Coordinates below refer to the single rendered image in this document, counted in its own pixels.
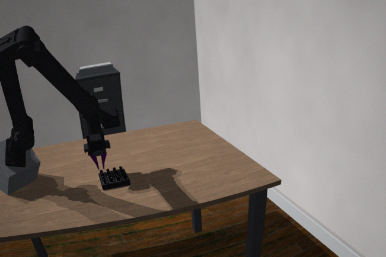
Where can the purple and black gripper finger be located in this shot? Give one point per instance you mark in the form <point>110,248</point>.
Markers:
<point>103,158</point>
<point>95,160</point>

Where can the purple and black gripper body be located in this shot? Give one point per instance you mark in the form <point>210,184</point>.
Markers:
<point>104,148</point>

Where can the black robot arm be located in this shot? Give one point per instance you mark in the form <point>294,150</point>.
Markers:
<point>23,43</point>

